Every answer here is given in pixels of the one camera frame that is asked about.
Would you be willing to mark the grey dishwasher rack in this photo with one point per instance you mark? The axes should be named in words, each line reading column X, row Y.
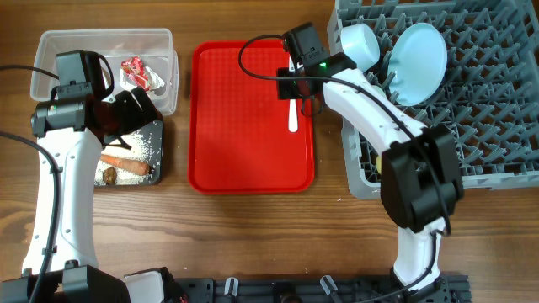
column 488, row 98

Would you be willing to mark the brown food scrap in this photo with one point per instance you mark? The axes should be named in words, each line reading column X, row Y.
column 109, row 176

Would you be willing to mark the light blue plate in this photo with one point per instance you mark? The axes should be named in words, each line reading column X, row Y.
column 418, row 61

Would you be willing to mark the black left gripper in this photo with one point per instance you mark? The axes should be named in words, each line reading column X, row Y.
column 136, row 118

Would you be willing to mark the red serving tray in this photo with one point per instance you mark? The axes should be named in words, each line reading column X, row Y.
column 239, row 142

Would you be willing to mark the light blue rice bowl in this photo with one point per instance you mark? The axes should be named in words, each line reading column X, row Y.
column 359, row 43

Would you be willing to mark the white plastic spoon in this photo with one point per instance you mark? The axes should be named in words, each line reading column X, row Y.
column 292, row 117

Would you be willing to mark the white tissue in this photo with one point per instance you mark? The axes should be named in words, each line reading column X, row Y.
column 156, row 83

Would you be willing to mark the cooked white rice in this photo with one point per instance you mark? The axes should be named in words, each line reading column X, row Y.
column 143, row 147

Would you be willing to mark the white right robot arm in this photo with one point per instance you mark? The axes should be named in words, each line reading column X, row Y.
column 421, row 181

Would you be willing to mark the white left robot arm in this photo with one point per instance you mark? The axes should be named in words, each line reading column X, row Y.
column 71, row 131

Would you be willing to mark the black plastic tray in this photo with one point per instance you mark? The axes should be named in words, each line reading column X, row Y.
column 156, row 147

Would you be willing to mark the red snack wrapper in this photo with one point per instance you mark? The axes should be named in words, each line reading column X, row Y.
column 133, row 74

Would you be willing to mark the carrot piece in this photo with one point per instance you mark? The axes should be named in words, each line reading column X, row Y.
column 131, row 166

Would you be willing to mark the clear plastic bin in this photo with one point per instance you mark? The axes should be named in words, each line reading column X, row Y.
column 154, row 46

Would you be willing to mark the yellow plastic cup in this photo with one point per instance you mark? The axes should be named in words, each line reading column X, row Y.
column 378, row 164

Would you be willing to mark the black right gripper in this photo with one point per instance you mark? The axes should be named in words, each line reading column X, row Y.
column 284, row 93

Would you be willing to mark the mint green bowl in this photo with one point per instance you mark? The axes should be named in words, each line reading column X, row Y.
column 380, row 91

